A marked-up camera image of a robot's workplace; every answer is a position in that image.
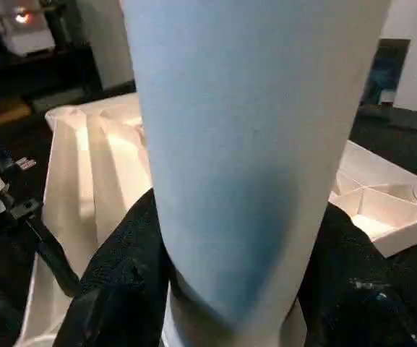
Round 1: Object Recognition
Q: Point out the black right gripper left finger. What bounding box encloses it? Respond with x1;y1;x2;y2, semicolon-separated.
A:
54;187;180;347

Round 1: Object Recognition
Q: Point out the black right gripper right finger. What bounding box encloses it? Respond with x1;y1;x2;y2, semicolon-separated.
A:
296;204;417;347

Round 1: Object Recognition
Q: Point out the white plastic table top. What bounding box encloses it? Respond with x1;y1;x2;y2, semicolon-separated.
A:
20;92;417;347

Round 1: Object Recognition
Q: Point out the black mat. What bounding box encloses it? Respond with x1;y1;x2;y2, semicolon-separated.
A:
0;46;417;347

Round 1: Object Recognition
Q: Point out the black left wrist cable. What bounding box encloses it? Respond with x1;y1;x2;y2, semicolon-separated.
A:
11;197;82;298

